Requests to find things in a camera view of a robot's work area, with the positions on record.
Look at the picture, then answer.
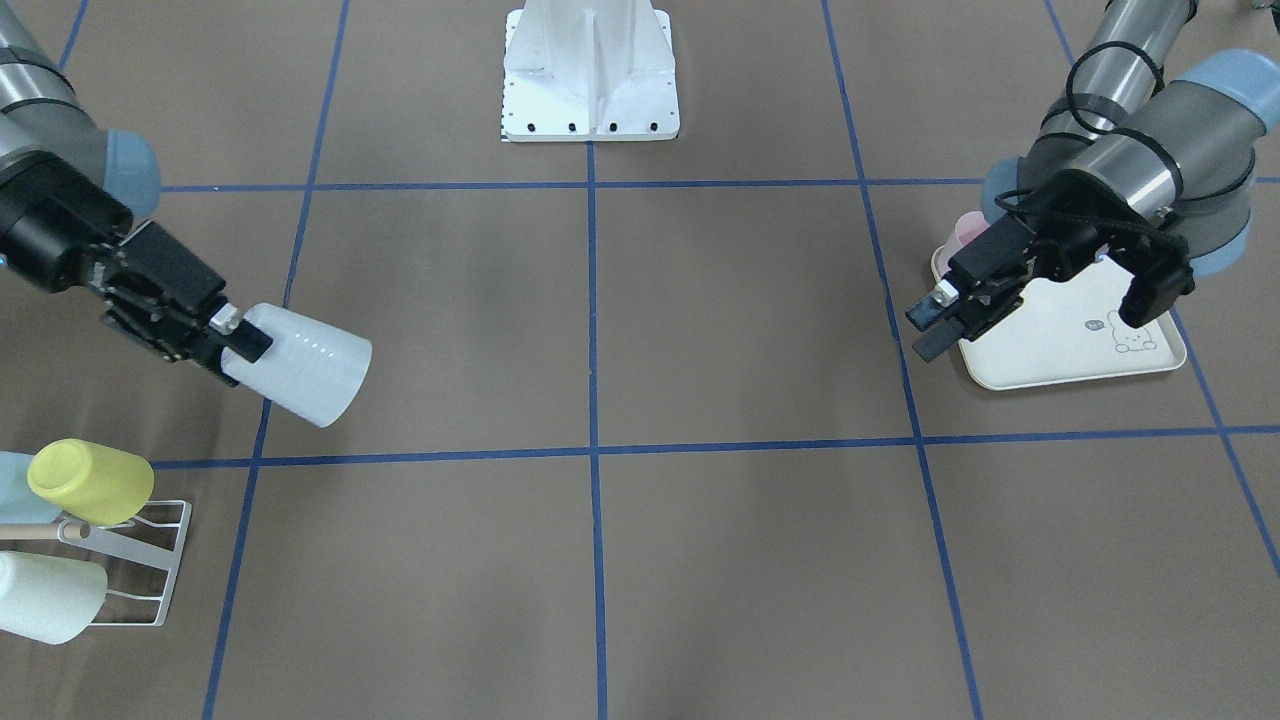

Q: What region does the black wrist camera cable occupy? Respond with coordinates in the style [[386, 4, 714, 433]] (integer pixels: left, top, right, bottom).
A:
[[995, 40, 1190, 251]]

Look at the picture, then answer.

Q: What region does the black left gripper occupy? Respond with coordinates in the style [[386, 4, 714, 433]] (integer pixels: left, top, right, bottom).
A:
[[905, 170, 1196, 363]]

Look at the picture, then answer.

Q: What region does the yellow plastic cup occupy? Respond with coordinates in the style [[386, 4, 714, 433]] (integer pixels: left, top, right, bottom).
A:
[[27, 438, 155, 527]]

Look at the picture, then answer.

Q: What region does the white wire cup rack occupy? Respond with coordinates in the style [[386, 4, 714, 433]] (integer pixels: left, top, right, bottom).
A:
[[3, 500, 193, 626]]

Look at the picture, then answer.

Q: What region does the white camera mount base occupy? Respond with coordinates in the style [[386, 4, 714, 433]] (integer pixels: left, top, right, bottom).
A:
[[500, 1, 681, 143]]

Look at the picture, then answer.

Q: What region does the cream plastic tray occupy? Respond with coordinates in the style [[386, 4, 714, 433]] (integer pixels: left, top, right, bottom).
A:
[[957, 258, 1187, 391]]

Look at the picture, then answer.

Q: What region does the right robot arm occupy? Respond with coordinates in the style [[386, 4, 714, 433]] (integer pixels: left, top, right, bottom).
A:
[[1, 4, 273, 386]]

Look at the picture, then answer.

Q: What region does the light blue plastic cup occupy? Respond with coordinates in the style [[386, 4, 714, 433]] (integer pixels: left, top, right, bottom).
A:
[[1, 451, 61, 525]]

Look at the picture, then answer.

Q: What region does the grey plastic cup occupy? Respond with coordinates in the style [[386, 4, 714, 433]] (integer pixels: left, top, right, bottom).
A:
[[220, 304, 372, 428]]

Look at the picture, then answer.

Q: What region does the pink plastic cup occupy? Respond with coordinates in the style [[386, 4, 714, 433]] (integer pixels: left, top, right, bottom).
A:
[[934, 211, 989, 275]]

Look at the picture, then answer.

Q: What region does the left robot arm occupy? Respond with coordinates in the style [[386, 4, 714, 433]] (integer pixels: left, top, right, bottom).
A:
[[908, 1, 1279, 361]]

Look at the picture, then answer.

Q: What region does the pale green plastic cup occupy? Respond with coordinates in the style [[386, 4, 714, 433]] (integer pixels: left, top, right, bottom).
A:
[[1, 551, 108, 644]]

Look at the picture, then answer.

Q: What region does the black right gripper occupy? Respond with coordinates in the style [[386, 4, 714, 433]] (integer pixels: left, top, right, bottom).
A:
[[1, 150, 273, 387]]

